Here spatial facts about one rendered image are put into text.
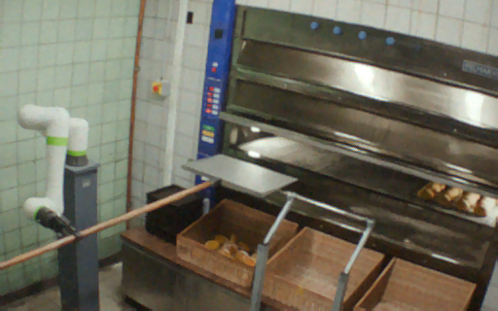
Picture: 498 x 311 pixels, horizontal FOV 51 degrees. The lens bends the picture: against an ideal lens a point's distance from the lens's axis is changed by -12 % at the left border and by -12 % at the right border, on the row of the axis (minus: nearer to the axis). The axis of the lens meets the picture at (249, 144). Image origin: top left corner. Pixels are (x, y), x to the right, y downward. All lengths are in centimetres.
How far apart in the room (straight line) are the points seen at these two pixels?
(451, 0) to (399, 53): 45
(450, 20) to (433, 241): 122
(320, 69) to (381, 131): 50
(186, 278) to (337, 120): 130
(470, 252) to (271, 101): 151
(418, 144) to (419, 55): 48
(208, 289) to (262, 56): 142
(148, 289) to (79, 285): 60
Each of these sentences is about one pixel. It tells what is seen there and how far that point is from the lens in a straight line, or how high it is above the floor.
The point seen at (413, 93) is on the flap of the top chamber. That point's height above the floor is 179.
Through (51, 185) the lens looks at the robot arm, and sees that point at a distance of 280.
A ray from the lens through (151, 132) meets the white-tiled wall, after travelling 423.
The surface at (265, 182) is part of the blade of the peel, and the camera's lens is 325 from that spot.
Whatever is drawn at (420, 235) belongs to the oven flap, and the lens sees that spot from 329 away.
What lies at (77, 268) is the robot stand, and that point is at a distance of 340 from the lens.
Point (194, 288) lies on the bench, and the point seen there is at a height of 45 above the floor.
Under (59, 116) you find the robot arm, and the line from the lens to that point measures 275.
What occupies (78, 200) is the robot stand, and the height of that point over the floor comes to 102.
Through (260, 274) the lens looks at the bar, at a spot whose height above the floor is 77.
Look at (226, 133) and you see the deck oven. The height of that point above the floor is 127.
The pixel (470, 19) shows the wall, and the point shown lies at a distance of 303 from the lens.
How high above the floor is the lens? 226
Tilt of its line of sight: 16 degrees down
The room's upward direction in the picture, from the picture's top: 7 degrees clockwise
